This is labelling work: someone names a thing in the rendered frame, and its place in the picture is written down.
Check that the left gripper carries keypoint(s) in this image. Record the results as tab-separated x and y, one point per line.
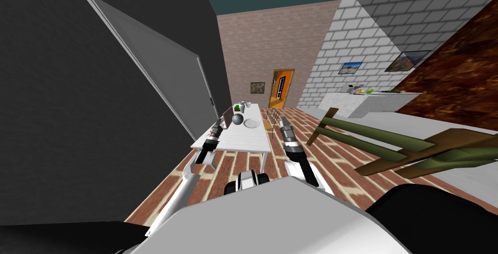
217	128

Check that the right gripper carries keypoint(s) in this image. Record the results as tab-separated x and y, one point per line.
284	123

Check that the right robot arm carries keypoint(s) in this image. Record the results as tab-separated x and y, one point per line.
301	160

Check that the wooden chair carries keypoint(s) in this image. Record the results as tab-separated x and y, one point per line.
272	119

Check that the white table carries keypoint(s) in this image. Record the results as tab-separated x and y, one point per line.
245	137

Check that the orange door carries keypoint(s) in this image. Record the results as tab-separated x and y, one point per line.
281	88

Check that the white counter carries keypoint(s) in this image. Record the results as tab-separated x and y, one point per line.
362	102

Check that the grey door leaf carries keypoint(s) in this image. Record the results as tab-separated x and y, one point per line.
163	59

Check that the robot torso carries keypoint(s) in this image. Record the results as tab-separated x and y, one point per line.
272	219

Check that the green and brown chair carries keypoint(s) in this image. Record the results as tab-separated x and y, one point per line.
393	141

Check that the small brown wall picture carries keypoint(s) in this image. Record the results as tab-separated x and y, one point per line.
257	87

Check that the blue landscape wall picture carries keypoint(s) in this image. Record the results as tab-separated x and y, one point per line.
350	68

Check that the brown landscape wall picture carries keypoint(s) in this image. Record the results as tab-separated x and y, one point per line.
406	61

